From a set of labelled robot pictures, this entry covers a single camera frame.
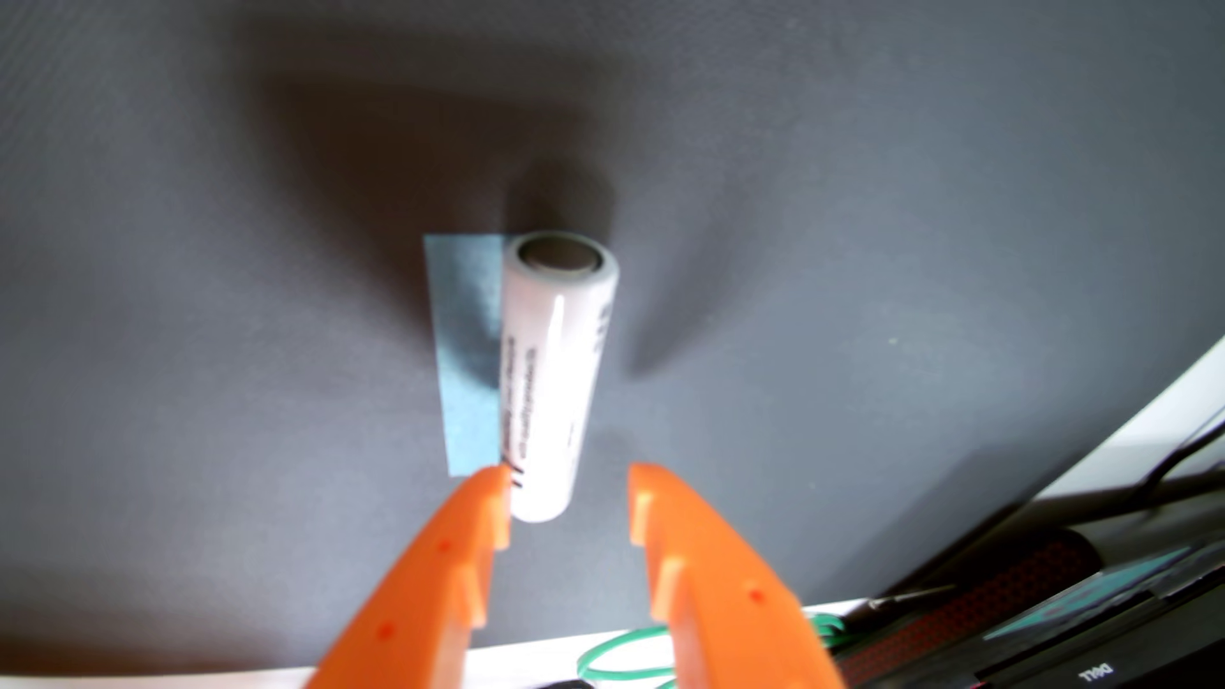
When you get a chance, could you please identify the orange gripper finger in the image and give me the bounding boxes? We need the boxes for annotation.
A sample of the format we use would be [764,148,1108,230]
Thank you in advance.
[304,466,514,689]
[628,463,849,689]

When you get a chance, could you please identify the white cylindrical battery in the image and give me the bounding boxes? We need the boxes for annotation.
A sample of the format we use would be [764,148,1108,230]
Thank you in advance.
[498,232,620,524]

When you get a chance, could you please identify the blue tape piece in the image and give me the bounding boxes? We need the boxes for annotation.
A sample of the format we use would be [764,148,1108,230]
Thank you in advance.
[423,233,509,478]

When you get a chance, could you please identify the black laptop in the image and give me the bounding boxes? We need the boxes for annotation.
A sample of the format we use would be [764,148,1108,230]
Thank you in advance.
[828,469,1225,689]

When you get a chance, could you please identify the dark grey mat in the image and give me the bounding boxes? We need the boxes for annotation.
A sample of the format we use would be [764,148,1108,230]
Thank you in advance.
[0,0,1225,676]

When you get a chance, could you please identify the teal laptop sticker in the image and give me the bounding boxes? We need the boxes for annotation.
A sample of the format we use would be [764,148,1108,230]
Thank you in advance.
[986,545,1192,641]

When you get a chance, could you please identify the green clip cables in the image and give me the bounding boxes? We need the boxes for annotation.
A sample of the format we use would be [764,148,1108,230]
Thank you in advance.
[576,612,848,689]

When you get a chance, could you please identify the black plug cable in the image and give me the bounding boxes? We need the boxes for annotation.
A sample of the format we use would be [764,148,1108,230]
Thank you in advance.
[1139,406,1225,489]

